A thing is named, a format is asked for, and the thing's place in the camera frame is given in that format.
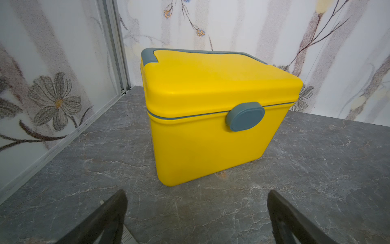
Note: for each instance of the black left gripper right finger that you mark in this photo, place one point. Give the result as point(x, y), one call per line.
point(290, 225)

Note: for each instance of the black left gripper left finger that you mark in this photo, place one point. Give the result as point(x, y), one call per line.
point(105, 223)

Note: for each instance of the yellow plastic storage box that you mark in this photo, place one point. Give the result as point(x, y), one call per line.
point(211, 110)

